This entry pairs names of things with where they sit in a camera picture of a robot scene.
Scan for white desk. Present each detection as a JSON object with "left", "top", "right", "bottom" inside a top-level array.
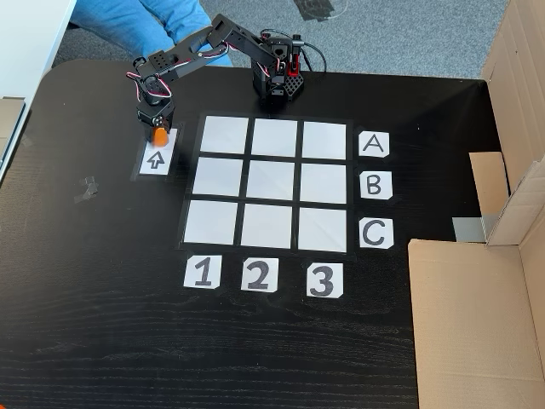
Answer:
[{"left": 0, "top": 0, "right": 78, "bottom": 182}]

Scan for paper sheet number 1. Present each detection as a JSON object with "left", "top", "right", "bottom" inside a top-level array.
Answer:
[{"left": 183, "top": 254, "right": 223, "bottom": 290}]

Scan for paper sheet number 3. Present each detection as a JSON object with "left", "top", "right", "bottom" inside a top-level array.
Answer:
[{"left": 306, "top": 262, "right": 345, "bottom": 299}]

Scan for paper sheet letter C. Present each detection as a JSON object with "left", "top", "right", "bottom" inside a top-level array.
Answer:
[{"left": 359, "top": 216, "right": 395, "bottom": 250}]

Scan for brown cardboard screen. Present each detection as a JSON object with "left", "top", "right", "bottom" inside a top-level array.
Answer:
[{"left": 407, "top": 0, "right": 545, "bottom": 409}]

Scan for black power cable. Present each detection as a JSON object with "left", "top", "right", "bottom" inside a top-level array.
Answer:
[{"left": 260, "top": 28, "right": 328, "bottom": 74}]

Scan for white grid sheet black tape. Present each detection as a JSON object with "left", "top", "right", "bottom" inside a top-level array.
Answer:
[{"left": 176, "top": 110, "right": 357, "bottom": 257}]

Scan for seated person's legs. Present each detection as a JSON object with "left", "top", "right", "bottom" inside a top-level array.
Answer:
[{"left": 67, "top": 0, "right": 234, "bottom": 67}]

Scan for white arrow paper sheet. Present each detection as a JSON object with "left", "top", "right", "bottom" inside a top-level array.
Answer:
[{"left": 129, "top": 122, "right": 183, "bottom": 181}]

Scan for paper sheet number 2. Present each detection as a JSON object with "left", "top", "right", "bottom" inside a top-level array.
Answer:
[{"left": 240, "top": 256, "right": 280, "bottom": 293}]

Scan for paper sheet letter B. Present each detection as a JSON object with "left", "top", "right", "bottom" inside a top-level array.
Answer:
[{"left": 359, "top": 170, "right": 394, "bottom": 200}]

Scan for paper sheet letter A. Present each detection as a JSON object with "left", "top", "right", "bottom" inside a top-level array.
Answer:
[{"left": 358, "top": 130, "right": 391, "bottom": 159}]

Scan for black tape patch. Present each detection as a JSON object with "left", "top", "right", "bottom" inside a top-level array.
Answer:
[{"left": 293, "top": 0, "right": 338, "bottom": 20}]

